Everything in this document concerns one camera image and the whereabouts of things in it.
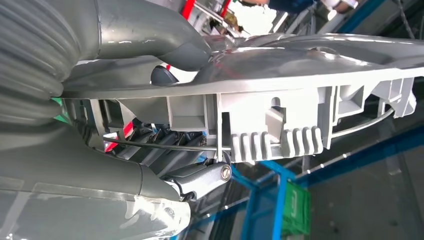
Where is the person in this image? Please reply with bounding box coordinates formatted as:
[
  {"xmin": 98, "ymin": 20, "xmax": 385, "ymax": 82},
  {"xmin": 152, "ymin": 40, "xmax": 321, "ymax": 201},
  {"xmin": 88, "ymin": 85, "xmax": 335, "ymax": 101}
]
[{"xmin": 240, "ymin": 0, "xmax": 360, "ymax": 16}]

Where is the blue metal shelf rack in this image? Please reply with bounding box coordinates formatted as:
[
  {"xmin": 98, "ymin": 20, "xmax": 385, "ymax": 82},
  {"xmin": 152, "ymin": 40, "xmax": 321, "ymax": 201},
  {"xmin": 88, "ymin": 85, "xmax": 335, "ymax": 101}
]
[{"xmin": 170, "ymin": 0, "xmax": 424, "ymax": 240}]

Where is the green plastic crate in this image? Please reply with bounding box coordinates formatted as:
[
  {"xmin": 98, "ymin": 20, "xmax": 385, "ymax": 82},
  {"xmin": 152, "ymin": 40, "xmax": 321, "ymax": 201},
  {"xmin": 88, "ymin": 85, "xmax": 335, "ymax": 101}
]
[{"xmin": 281, "ymin": 180, "xmax": 312, "ymax": 238}]

